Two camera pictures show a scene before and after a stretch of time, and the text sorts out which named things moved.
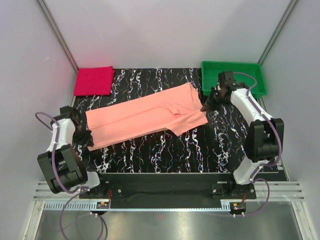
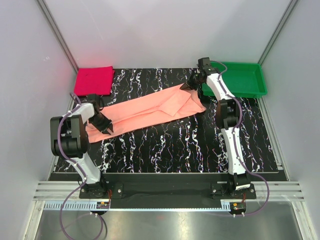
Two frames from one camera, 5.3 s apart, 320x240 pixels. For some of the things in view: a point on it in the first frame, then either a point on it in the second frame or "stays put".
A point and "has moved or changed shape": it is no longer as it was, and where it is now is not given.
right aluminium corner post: (291, 5) stays put
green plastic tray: (210, 72) stays put
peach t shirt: (178, 108) has moved or changed shape
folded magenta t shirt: (94, 81) stays put
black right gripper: (209, 100) to (185, 87)
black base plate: (168, 190) stays put
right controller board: (237, 207) stays put
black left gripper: (87, 139) to (107, 123)
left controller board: (102, 205) stays put
